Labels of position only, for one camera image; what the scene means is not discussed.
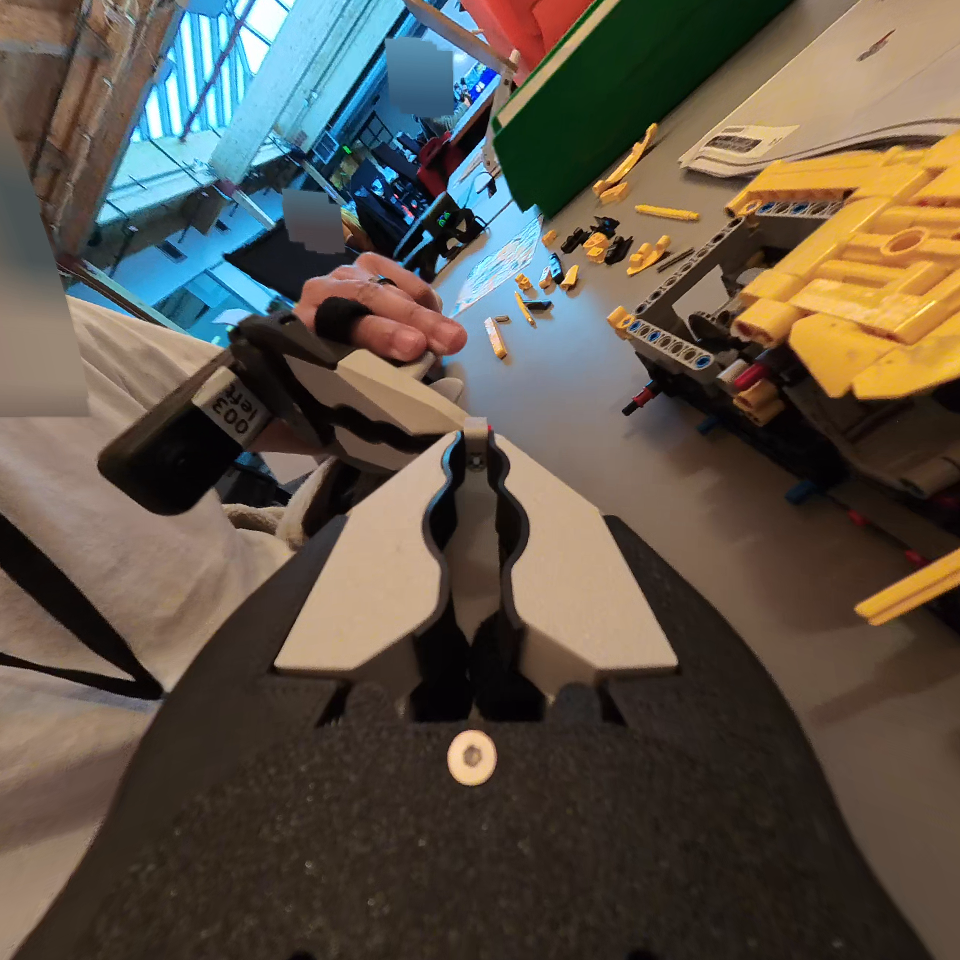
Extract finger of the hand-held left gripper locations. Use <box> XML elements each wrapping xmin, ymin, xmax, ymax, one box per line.
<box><xmin>288</xmin><ymin>347</ymin><xmax>472</xmax><ymax>438</ymax></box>
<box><xmin>330</xmin><ymin>429</ymin><xmax>444</xmax><ymax>477</ymax></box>

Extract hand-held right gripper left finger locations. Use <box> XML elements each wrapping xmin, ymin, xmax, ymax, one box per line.
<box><xmin>272</xmin><ymin>431</ymin><xmax>460</xmax><ymax>674</ymax></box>

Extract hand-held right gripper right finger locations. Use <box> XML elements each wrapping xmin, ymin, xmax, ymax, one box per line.
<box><xmin>489</xmin><ymin>433</ymin><xmax>680</xmax><ymax>696</ymax></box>

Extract yellow black brick car model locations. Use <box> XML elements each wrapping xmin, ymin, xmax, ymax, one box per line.
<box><xmin>606</xmin><ymin>131</ymin><xmax>960</xmax><ymax>629</ymax></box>

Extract instruction booklet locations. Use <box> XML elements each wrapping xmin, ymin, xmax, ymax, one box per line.
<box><xmin>677</xmin><ymin>0</ymin><xmax>960</xmax><ymax>183</ymax></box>

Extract person's left hand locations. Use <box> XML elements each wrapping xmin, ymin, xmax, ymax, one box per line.
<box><xmin>291</xmin><ymin>251</ymin><xmax>469</xmax><ymax>363</ymax></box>

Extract yellow printed leaflet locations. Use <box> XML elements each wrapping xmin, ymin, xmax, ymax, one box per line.
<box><xmin>452</xmin><ymin>216</ymin><xmax>544</xmax><ymax>314</ymax></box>

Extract black device green lights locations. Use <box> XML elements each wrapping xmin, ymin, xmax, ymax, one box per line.
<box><xmin>392</xmin><ymin>189</ymin><xmax>486</xmax><ymax>284</ymax></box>

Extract red office chair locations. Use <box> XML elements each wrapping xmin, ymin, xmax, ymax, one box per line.
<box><xmin>414</xmin><ymin>133</ymin><xmax>468</xmax><ymax>198</ymax></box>

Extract yellow black brick pieces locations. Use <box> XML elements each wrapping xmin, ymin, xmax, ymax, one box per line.
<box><xmin>483</xmin><ymin>122</ymin><xmax>702</xmax><ymax>361</ymax></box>

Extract green storage bin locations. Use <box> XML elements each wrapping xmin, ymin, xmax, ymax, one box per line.
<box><xmin>489</xmin><ymin>0</ymin><xmax>798</xmax><ymax>220</ymax></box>

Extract black lanyard strap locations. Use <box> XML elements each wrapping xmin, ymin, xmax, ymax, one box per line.
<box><xmin>0</xmin><ymin>512</ymin><xmax>166</xmax><ymax>704</ymax></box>

